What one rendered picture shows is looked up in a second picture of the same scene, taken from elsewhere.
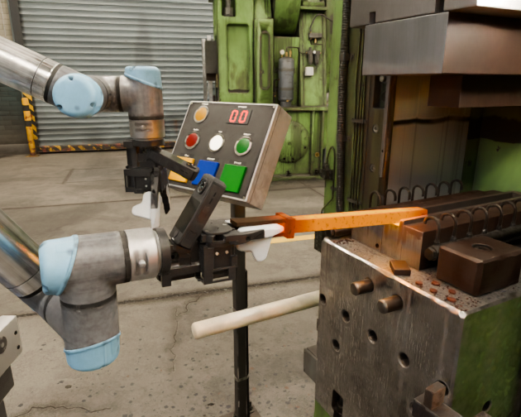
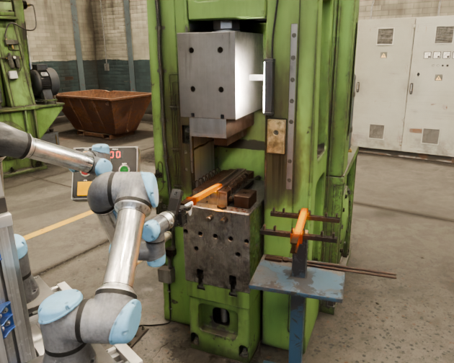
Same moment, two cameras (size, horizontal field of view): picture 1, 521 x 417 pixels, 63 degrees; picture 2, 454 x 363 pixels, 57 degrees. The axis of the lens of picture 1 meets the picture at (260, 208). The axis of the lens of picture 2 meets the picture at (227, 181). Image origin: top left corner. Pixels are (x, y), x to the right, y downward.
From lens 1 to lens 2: 135 cm
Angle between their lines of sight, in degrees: 38
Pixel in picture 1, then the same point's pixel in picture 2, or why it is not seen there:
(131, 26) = not seen: outside the picture
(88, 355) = (162, 258)
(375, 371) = (218, 249)
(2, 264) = not seen: hidden behind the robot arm
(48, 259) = (154, 227)
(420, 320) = (235, 222)
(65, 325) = (154, 251)
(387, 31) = (200, 121)
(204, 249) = (181, 214)
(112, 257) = (166, 223)
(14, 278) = not seen: hidden behind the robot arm
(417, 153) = (201, 159)
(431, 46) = (220, 129)
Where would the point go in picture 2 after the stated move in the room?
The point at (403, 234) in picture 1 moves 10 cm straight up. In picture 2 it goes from (219, 194) to (218, 176)
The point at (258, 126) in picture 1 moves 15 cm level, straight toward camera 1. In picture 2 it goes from (130, 158) to (144, 163)
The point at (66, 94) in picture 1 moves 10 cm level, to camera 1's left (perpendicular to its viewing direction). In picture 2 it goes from (103, 168) to (78, 173)
